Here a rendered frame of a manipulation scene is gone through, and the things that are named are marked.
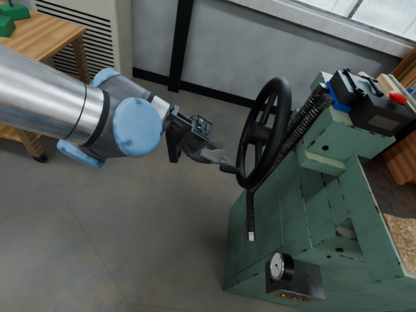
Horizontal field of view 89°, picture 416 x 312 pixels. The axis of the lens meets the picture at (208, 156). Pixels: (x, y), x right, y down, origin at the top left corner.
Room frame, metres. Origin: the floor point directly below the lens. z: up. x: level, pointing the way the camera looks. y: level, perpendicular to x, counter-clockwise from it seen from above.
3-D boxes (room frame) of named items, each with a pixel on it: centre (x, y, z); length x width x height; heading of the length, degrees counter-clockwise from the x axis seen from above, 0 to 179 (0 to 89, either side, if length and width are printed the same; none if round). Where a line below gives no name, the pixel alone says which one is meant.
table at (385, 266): (0.46, -0.33, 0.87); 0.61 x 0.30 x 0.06; 8
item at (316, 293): (0.21, -0.33, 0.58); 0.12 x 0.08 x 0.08; 98
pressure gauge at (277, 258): (0.20, -0.26, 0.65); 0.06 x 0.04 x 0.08; 8
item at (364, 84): (0.44, -0.25, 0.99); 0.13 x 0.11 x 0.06; 8
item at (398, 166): (0.44, -0.36, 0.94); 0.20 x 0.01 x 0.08; 8
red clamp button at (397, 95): (0.42, -0.28, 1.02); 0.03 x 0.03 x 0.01
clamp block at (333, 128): (0.45, -0.25, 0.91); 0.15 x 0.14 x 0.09; 8
